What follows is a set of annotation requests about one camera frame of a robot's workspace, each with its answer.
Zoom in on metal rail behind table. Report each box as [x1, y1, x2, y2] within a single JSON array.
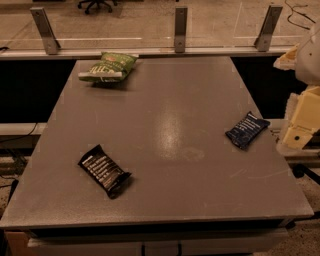
[[0, 46, 291, 61]]

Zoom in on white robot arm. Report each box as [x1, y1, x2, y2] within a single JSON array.
[[273, 21, 320, 150]]

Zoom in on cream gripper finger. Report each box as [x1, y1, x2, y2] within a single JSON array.
[[273, 44, 298, 71], [281, 86, 320, 149]]

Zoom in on black cable left side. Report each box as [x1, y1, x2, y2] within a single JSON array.
[[0, 122, 38, 144]]

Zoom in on middle metal bracket post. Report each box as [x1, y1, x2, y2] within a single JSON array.
[[174, 7, 188, 53]]

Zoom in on black floor cable top right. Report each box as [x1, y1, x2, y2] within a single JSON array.
[[283, 0, 317, 31]]

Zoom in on left metal bracket post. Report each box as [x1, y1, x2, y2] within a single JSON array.
[[30, 7, 60, 55]]

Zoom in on right metal bracket post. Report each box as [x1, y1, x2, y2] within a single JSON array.
[[254, 5, 283, 52]]

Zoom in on black office chair base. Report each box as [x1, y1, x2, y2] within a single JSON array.
[[77, 0, 118, 15]]

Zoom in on green jalapeno chip bag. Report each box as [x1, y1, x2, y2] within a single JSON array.
[[78, 52, 139, 83]]

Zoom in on blue rxbar wrapper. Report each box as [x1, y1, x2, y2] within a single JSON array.
[[225, 111, 270, 150]]

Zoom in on black rxbar chocolate bar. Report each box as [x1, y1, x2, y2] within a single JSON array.
[[78, 145, 131, 199]]

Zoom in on metal bracket post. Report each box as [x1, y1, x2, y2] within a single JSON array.
[[174, 7, 188, 53], [30, 7, 60, 55], [254, 5, 283, 52]]

